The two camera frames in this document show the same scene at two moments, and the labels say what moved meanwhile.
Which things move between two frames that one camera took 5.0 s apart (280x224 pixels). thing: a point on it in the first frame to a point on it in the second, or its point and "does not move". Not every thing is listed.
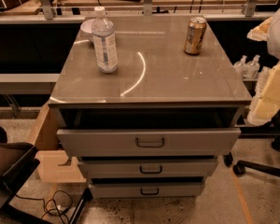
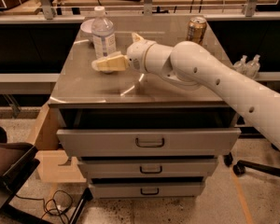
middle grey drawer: x=146 y=169 does not move
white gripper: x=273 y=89 to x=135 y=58
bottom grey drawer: x=147 y=190 does not move
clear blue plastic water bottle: x=105 y=42 does not move
